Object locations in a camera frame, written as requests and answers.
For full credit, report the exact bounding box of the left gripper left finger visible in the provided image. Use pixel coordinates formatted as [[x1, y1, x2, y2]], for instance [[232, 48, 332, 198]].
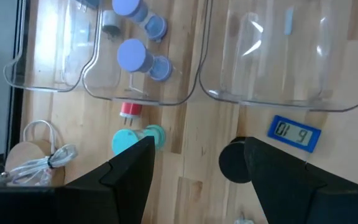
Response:
[[0, 135, 157, 224]]

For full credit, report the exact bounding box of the clear plastic bin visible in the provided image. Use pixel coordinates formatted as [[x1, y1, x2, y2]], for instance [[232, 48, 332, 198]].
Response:
[[198, 0, 358, 113], [81, 0, 213, 107], [3, 0, 103, 93]]

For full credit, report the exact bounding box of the teal hourglass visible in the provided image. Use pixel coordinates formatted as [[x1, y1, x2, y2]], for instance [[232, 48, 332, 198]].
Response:
[[111, 124, 167, 156]]

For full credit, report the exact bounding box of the black hourglass blue sand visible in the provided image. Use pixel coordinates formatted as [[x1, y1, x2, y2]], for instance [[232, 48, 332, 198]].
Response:
[[218, 136, 252, 184]]

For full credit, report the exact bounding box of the white USB wall charger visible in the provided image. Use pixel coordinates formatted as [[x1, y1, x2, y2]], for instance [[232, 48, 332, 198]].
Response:
[[100, 9, 123, 42]]

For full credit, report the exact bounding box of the blue wall charger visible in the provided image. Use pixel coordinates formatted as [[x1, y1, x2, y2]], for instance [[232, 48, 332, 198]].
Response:
[[75, 0, 101, 9]]

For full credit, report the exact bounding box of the white bundled lamp cable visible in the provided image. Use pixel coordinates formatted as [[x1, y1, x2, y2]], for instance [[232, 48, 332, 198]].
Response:
[[1, 119, 80, 187]]

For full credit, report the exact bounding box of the blue digital clock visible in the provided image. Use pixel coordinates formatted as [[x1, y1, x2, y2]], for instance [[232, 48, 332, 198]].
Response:
[[267, 114, 323, 154]]

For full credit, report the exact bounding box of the white cylindrical table lamp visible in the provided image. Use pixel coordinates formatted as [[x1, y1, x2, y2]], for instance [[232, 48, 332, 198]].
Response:
[[4, 139, 67, 187]]

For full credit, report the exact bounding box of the pale blue paper strip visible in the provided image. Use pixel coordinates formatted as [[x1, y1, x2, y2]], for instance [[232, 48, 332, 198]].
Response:
[[283, 7, 295, 36]]

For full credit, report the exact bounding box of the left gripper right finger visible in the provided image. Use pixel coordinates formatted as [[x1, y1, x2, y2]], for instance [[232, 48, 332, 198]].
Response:
[[243, 136, 358, 224]]

